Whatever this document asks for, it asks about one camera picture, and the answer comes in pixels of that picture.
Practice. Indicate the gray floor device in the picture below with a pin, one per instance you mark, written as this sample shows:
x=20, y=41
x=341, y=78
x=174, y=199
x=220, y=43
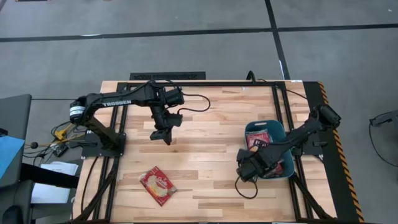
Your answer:
x=385, y=118

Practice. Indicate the black diagonal frame strut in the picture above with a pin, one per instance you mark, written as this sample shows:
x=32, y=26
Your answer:
x=101, y=190
x=314, y=199

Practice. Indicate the black round knob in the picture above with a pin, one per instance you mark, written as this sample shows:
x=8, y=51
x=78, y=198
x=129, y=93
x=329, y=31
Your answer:
x=34, y=145

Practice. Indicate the black flat bar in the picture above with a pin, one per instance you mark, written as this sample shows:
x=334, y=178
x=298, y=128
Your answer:
x=46, y=177

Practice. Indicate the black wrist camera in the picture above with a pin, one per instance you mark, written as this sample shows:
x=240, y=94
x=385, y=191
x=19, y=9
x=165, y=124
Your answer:
x=175, y=119
x=247, y=174

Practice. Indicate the white paper stack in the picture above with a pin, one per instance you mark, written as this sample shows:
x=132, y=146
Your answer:
x=49, y=194

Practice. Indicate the blue plastic basket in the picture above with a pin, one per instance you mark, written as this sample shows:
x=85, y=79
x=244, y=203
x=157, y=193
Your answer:
x=287, y=161

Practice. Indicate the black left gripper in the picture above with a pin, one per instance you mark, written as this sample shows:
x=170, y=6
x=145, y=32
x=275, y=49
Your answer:
x=161, y=123

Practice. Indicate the black hazard striped side strip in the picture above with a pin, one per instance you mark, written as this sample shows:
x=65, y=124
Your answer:
x=339, y=186

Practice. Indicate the small black device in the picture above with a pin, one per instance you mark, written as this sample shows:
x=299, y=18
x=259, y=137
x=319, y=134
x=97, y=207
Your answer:
x=60, y=151

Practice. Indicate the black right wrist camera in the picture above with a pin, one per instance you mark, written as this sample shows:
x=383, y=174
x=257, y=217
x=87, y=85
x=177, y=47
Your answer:
x=247, y=174

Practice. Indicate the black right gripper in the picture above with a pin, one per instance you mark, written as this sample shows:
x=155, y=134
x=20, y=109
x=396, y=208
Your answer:
x=252, y=158

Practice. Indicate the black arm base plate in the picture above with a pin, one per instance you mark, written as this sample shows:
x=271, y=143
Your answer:
x=90, y=151
x=320, y=144

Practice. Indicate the blue sheet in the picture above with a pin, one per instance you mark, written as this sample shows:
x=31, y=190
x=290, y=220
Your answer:
x=9, y=152

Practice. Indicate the gray desk top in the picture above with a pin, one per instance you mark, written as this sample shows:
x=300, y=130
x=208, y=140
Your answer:
x=15, y=115

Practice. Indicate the black aluminium table frame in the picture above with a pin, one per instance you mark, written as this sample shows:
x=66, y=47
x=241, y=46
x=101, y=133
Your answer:
x=202, y=84

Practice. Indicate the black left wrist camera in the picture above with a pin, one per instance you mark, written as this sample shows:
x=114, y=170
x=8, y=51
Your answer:
x=175, y=119

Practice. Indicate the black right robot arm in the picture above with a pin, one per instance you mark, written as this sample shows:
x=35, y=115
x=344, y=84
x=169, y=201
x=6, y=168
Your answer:
x=298, y=133

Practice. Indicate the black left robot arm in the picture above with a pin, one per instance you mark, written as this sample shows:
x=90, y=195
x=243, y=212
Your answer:
x=118, y=102

